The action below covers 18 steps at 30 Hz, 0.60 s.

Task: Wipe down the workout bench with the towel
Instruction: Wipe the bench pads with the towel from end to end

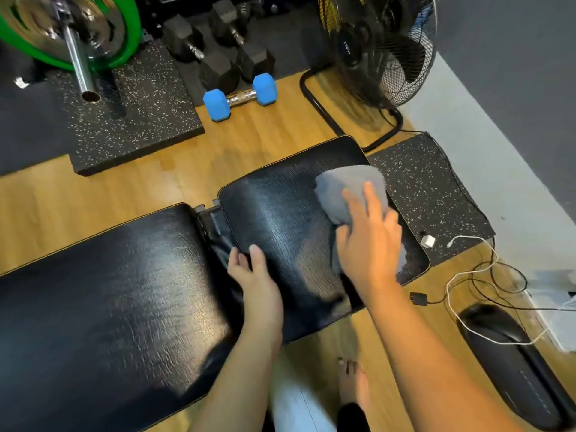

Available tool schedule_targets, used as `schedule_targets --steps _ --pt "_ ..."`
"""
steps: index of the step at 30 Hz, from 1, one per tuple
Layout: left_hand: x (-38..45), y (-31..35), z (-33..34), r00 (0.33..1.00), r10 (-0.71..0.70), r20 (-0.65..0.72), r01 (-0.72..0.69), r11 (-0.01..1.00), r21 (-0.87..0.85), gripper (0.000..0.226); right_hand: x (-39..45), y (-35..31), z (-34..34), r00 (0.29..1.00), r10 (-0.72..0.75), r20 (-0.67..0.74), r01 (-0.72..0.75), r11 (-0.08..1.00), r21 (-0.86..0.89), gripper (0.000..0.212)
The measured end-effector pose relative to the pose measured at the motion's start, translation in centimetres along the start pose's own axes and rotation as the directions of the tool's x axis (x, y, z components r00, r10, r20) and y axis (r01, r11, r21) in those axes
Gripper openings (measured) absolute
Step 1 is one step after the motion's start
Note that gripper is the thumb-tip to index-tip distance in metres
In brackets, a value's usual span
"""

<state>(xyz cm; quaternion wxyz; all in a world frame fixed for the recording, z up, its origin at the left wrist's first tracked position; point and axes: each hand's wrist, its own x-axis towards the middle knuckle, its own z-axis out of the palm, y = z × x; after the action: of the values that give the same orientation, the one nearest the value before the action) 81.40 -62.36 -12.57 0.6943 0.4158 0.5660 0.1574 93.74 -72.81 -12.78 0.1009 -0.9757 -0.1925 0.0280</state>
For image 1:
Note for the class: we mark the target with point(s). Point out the person's right hand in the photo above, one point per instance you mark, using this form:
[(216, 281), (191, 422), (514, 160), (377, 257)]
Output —
[(371, 251)]

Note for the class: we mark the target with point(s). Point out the person's left hand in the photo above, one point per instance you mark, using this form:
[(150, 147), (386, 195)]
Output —
[(261, 296)]

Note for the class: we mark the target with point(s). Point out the person's right thumb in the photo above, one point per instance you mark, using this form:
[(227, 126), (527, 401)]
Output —
[(342, 240)]

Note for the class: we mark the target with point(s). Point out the person's left thumb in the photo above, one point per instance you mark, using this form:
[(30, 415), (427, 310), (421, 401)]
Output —
[(258, 260)]

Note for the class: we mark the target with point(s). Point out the person's right middle finger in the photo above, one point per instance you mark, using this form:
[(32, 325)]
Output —
[(374, 202)]

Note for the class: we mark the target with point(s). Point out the grey cleaning cloth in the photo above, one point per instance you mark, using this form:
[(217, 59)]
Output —
[(342, 186)]

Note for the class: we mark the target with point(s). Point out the black bench seat pad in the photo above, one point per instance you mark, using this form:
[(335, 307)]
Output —
[(279, 211)]

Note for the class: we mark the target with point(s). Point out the person's right forearm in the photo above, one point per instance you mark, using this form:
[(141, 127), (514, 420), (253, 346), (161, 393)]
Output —
[(432, 364)]

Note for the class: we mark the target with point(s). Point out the person's left forearm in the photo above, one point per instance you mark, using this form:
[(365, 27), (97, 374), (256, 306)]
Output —
[(238, 386)]

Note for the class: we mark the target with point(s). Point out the small speckled rubber mat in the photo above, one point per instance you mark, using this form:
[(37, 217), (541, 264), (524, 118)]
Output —
[(427, 188)]

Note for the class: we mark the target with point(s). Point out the white charger plug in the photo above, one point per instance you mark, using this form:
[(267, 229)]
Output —
[(428, 241)]

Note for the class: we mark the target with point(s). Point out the black power adapter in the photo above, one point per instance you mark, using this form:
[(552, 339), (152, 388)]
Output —
[(418, 298)]

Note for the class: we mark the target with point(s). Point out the person's right foot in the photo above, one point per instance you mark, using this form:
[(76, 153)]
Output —
[(353, 384)]

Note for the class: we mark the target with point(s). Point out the black bench back pad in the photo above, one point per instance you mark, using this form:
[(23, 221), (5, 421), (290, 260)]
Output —
[(112, 310)]

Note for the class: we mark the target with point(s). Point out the black floor fan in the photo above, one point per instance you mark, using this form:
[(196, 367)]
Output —
[(355, 44)]

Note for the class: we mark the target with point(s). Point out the blue hex dumbbell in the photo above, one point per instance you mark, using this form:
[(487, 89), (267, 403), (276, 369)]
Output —
[(216, 105)]

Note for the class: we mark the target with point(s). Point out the person's black trouser leg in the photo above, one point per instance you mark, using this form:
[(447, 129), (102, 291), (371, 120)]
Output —
[(353, 420)]

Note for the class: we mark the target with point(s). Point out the black hex dumbbell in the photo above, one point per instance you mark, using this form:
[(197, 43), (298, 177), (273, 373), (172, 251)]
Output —
[(218, 72), (255, 61)]

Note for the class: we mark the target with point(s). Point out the large speckled rubber mat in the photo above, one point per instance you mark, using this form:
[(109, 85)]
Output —
[(148, 107)]

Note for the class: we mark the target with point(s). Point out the white power strip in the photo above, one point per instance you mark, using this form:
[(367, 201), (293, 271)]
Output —
[(554, 321)]

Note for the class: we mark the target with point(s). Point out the black oval device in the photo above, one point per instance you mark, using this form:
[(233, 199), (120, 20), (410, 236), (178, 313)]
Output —
[(517, 368)]

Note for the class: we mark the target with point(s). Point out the green weight plate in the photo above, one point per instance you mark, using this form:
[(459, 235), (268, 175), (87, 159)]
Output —
[(131, 35)]

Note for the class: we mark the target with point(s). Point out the chrome barbell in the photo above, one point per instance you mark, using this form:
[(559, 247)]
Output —
[(81, 62)]

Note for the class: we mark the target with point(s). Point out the small silver metal clip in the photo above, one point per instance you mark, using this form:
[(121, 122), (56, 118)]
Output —
[(20, 82)]

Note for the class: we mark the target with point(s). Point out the black bench hinge frame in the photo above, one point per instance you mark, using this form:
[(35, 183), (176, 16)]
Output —
[(217, 238)]

